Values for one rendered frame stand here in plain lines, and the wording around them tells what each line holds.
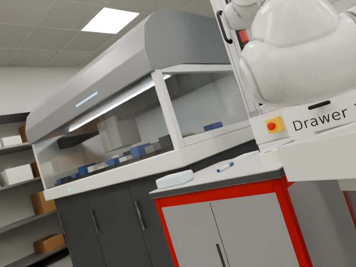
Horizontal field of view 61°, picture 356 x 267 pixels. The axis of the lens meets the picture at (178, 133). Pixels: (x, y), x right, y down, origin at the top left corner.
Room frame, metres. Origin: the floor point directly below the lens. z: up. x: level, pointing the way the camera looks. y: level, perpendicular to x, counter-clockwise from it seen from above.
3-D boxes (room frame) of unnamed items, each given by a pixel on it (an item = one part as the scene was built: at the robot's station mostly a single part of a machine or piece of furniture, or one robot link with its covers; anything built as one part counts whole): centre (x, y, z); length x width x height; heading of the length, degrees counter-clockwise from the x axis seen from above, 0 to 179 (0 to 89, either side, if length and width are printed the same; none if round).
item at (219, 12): (1.57, -0.40, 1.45); 0.05 x 0.03 x 0.19; 138
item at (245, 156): (1.53, -0.29, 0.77); 0.13 x 0.09 x 0.02; 138
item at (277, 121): (1.50, -0.47, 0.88); 0.07 x 0.05 x 0.07; 48
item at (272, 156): (1.09, -0.29, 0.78); 0.07 x 0.07 x 0.04
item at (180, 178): (1.33, 0.07, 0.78); 0.15 x 0.10 x 0.04; 53
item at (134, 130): (2.70, 0.32, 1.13); 1.78 x 1.14 x 0.45; 48
